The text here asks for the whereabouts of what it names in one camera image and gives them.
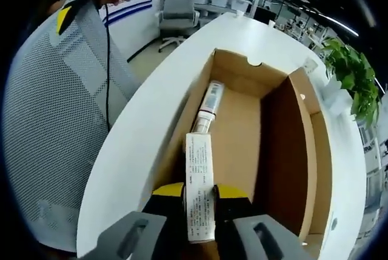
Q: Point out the white tube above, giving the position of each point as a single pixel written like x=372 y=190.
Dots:
x=210 y=99

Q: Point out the small white paper cup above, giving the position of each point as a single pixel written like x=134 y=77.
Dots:
x=239 y=14
x=271 y=23

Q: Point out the green potted plant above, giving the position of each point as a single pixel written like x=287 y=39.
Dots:
x=348 y=66

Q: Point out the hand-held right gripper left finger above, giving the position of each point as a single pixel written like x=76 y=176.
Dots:
x=169 y=226

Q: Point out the blue striped wall board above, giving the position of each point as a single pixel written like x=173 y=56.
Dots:
x=130 y=11

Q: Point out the white printed carton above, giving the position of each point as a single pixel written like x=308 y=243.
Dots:
x=198 y=166

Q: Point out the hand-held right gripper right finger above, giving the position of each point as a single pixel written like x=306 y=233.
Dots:
x=230 y=211

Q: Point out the grey swivel office chair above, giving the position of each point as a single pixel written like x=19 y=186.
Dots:
x=179 y=19

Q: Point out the grey mesh office chair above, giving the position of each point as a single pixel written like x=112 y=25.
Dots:
x=45 y=90

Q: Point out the brown cardboard shoe box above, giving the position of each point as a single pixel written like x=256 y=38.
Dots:
x=239 y=138

